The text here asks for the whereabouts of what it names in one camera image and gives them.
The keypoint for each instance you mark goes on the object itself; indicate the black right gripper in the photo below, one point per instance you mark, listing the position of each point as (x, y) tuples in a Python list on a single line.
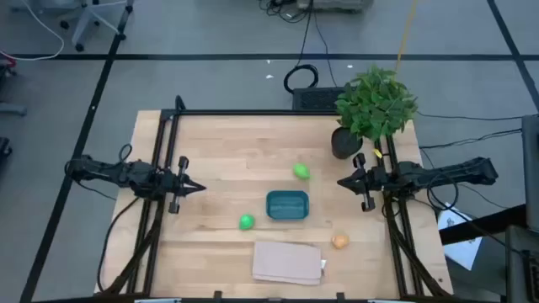
[(370, 181)]

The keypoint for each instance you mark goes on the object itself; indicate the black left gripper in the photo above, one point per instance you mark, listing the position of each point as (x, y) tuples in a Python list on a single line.
[(177, 185)]

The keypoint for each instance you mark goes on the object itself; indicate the green toy fruit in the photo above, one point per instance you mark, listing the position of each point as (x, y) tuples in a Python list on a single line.
[(247, 222), (301, 171)]

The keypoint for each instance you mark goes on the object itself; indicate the tan orange toy fruit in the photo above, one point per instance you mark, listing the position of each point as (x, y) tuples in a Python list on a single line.
[(340, 241)]

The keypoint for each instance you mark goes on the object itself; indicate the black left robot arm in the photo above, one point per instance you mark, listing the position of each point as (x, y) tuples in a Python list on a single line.
[(126, 174)]

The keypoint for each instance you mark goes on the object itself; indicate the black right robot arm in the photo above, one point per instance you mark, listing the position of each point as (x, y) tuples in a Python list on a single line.
[(442, 174)]

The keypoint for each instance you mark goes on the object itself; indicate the teal plastic tupperware container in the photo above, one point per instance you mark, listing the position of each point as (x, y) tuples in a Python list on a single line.
[(287, 205)]

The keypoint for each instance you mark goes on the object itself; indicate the yellow tag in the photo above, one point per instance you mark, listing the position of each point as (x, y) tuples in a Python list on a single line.
[(377, 153)]

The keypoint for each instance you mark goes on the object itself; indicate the green plant in black pot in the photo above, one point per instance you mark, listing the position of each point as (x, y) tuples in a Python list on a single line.
[(375, 105)]

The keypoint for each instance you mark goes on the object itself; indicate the black vented box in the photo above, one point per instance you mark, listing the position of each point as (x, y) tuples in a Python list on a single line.
[(316, 99)]

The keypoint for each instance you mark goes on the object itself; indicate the folded beige towel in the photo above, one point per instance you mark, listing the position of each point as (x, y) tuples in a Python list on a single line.
[(286, 263)]

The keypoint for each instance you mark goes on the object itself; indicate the white paper sheet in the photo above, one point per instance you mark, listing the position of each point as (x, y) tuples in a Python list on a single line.
[(463, 252)]

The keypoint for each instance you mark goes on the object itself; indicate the black desk beam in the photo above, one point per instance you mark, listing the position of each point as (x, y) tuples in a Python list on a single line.
[(484, 225)]

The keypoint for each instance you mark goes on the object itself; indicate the grey device box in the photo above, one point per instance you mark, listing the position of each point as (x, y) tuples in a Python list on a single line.
[(337, 4)]

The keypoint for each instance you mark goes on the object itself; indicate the grey cabinet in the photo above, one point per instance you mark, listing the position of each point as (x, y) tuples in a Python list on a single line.
[(531, 168)]

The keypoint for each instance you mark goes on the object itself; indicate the dark equipment rack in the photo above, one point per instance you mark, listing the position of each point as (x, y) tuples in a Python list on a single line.
[(522, 261)]

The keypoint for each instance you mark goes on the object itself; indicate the grey office chair base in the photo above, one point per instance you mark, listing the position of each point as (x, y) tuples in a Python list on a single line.
[(84, 25)]

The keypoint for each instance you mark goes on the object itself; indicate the grey furniture foot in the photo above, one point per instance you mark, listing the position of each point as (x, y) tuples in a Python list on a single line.
[(12, 109)]

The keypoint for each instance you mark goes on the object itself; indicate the black aluminium table frame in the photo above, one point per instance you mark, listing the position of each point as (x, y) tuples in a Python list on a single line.
[(252, 112)]

